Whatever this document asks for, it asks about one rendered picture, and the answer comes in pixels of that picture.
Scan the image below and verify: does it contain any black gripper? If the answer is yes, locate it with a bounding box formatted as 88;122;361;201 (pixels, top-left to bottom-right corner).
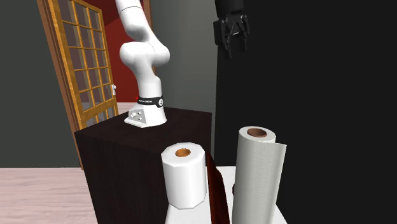
212;0;251;59

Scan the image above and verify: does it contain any tall white paper towel roll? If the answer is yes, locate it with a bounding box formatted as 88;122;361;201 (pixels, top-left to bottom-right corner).
231;125;288;224

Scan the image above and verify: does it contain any wooden door with glass panes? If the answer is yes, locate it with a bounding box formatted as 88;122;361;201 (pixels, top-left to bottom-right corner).
36;0;120;170

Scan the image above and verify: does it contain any short white paper roll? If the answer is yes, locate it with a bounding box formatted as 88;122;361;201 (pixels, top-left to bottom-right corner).
160;142;208;210

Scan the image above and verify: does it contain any dark red-brown flat board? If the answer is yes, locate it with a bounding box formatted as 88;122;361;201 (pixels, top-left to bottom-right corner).
205;152;231;224

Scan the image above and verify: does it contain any dark robot stand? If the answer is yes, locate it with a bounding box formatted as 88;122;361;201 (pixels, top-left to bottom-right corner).
73;106;213;224

